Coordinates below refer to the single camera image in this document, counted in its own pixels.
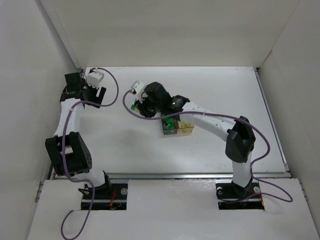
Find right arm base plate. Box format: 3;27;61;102
216;182;265;210

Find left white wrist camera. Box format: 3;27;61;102
86;70;104;89

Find light green square lego brick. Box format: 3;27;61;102
179;122;190;129

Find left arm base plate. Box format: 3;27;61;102
78;182;128;211

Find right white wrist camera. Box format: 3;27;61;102
131;80;146;102

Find orange transparent container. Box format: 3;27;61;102
177;121;195;135

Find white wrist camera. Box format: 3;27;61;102
131;80;146;102
86;70;104;89

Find dark green lego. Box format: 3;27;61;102
130;104;137;111

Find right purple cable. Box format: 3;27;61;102
122;89;293;203

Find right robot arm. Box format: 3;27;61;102
131;81;256;198

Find dark green 2x4 lego brick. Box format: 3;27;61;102
162;118;176;130

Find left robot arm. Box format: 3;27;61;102
45;70;107;177

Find aluminium rail front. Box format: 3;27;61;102
107;172;292;180

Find grey transparent container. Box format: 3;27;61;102
161;117;179;135

